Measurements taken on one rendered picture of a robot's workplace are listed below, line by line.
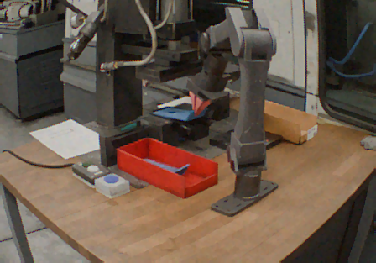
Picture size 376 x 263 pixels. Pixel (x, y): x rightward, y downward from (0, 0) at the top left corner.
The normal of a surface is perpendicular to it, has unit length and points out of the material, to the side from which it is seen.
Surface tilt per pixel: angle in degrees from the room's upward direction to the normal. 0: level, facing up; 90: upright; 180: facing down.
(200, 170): 90
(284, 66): 90
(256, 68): 96
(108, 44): 90
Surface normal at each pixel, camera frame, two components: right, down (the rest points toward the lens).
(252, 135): 0.23, 0.42
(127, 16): -0.69, 0.24
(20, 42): 0.69, 0.24
